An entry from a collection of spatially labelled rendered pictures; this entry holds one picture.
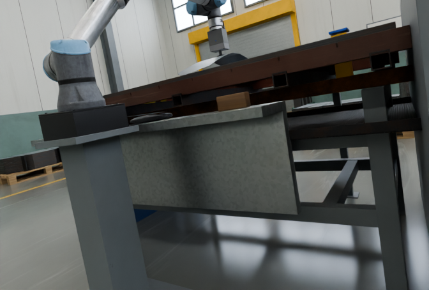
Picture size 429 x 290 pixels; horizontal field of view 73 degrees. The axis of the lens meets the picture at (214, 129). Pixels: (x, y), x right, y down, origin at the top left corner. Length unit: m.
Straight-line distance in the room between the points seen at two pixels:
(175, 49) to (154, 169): 10.98
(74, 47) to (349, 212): 1.04
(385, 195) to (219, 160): 0.55
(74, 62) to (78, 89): 0.08
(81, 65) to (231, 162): 0.60
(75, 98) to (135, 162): 0.50
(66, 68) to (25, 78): 7.85
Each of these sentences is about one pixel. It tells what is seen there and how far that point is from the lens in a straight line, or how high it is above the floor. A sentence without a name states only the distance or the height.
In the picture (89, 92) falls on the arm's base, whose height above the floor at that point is 0.81.
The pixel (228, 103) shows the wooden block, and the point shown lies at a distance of 0.97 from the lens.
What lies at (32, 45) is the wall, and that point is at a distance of 9.21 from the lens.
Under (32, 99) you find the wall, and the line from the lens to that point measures 8.84.
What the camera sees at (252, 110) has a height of 0.67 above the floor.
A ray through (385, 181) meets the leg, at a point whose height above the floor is 0.39.
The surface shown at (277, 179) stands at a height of 0.42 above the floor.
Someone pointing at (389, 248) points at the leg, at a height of 0.17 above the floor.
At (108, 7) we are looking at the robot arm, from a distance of 1.29.
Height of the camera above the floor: 0.71
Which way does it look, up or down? 5 degrees down
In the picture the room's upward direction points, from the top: 10 degrees counter-clockwise
